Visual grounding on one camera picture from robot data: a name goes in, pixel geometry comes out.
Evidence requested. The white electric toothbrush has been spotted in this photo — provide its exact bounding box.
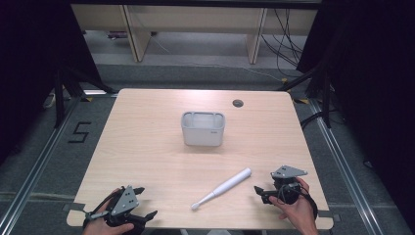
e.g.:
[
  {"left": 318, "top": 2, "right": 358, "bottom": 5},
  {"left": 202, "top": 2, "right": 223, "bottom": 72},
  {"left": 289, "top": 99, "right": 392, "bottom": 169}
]
[{"left": 190, "top": 166, "right": 253, "bottom": 212}]

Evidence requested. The grey plastic storage box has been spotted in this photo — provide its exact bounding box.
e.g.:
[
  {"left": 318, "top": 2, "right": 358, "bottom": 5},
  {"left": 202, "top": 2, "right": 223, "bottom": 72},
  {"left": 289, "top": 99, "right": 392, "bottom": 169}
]
[{"left": 180, "top": 111, "right": 226, "bottom": 148}]

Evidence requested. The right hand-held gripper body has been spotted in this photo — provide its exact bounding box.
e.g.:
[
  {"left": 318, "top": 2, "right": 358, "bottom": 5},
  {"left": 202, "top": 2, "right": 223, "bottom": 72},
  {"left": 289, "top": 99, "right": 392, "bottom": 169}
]
[{"left": 269, "top": 164, "right": 309, "bottom": 206}]

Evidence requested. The bundle of black cables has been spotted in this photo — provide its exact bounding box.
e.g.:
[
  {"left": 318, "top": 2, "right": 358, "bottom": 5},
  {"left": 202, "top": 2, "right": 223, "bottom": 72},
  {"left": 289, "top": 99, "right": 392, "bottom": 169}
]
[{"left": 259, "top": 8, "right": 305, "bottom": 78}]

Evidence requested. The person's right hand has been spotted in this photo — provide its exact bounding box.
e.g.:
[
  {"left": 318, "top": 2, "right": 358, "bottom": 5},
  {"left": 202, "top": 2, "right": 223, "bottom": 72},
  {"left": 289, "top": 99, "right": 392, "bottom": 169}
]
[{"left": 268, "top": 176, "right": 319, "bottom": 235}]

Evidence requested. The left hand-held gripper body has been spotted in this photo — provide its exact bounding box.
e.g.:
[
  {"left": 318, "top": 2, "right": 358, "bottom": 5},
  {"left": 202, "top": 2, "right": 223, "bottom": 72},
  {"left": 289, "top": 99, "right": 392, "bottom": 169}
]
[{"left": 83, "top": 185, "right": 147, "bottom": 235}]

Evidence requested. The black metal stand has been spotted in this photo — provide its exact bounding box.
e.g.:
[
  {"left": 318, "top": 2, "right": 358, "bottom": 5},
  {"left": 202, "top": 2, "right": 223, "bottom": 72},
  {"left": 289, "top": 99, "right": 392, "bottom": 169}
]
[
  {"left": 53, "top": 63, "right": 119, "bottom": 129},
  {"left": 276, "top": 60, "right": 335, "bottom": 130}
]

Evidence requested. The black curtain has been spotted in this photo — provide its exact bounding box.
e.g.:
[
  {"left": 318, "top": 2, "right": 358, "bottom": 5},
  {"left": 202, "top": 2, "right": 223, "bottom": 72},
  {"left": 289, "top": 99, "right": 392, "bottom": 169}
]
[
  {"left": 295, "top": 0, "right": 415, "bottom": 226},
  {"left": 0, "top": 0, "right": 105, "bottom": 165}
]

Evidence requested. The metal floor rail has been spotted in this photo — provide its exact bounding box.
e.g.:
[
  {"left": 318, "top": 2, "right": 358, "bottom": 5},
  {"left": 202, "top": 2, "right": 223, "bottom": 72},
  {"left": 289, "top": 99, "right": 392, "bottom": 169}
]
[
  {"left": 0, "top": 93, "right": 85, "bottom": 235},
  {"left": 307, "top": 97, "right": 388, "bottom": 235}
]

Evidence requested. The person's left hand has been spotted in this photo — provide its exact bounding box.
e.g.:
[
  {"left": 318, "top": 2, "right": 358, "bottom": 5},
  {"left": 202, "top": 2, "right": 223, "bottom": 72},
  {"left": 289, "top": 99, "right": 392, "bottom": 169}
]
[{"left": 81, "top": 187, "right": 135, "bottom": 235}]

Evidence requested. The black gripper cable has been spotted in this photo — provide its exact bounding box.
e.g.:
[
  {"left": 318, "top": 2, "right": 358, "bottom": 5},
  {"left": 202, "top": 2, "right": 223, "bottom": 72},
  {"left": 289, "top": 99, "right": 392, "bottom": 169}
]
[{"left": 300, "top": 190, "right": 319, "bottom": 220}]

